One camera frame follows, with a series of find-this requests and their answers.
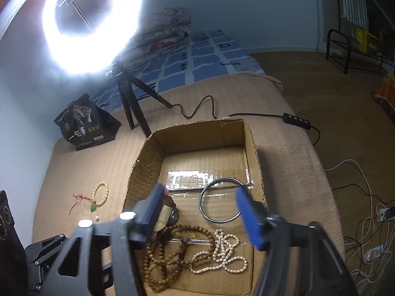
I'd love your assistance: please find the white power strip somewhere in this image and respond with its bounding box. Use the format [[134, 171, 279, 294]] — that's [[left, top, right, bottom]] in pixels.
[[364, 244, 384, 264]]

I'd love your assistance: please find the blue checked bedsheet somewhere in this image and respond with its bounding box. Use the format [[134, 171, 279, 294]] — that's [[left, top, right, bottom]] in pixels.
[[92, 29, 267, 108]]

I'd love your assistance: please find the silver bangle ring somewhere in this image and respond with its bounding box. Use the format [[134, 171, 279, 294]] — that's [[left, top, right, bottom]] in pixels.
[[199, 176, 249, 223]]

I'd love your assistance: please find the yellow box on rack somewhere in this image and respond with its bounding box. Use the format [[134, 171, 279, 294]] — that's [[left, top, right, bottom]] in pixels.
[[354, 27, 380, 57]]

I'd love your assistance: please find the red string jade pendant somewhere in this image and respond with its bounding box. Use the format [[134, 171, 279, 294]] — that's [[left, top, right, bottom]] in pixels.
[[69, 193, 97, 215]]

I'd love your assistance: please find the black light power cable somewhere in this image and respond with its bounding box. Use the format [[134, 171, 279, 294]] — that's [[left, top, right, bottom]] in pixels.
[[172, 95, 322, 147]]

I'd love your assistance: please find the black clothes rack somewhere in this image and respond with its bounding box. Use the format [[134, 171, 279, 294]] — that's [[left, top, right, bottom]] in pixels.
[[325, 0, 394, 74]]

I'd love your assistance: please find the white ring light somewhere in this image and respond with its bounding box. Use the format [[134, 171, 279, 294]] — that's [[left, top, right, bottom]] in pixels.
[[41, 0, 143, 75]]

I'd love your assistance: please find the brown wooden bead necklace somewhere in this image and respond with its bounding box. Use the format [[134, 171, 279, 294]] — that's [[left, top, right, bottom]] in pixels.
[[143, 224, 217, 294]]

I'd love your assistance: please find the white pearl necklace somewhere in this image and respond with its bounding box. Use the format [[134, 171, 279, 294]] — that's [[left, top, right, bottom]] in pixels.
[[189, 228, 249, 274]]

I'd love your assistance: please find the red strap wristwatch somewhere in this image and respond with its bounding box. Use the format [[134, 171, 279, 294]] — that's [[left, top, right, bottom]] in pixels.
[[154, 195, 179, 233]]

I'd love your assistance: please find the black printed snack bag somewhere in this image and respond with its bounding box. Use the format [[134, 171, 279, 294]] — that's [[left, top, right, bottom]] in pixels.
[[54, 93, 122, 151]]

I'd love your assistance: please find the cream bead bracelet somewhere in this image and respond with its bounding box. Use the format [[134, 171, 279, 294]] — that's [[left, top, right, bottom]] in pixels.
[[91, 180, 110, 207]]

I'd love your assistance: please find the black mini tripod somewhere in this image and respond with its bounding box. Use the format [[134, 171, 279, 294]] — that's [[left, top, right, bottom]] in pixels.
[[110, 61, 173, 138]]

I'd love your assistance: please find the folded floral quilt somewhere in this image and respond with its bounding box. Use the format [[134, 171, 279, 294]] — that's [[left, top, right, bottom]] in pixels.
[[124, 7, 192, 59]]

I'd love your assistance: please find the orange covered low table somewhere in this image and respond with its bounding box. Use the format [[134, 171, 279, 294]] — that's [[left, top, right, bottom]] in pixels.
[[373, 74, 395, 122]]

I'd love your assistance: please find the cardboard box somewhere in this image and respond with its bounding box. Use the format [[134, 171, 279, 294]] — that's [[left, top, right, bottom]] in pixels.
[[124, 119, 265, 295]]

